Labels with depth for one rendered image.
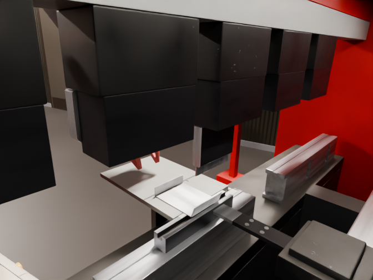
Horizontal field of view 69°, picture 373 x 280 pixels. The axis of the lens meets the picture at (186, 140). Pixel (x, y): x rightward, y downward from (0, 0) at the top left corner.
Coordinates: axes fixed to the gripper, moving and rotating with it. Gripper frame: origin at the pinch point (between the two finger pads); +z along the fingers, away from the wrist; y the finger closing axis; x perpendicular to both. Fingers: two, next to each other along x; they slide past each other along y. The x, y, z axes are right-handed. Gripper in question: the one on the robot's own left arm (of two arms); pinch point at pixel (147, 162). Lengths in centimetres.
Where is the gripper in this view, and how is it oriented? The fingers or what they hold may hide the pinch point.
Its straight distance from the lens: 66.3
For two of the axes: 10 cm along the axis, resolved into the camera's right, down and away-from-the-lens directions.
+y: 6.8, -2.3, 6.9
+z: 3.5, 9.4, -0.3
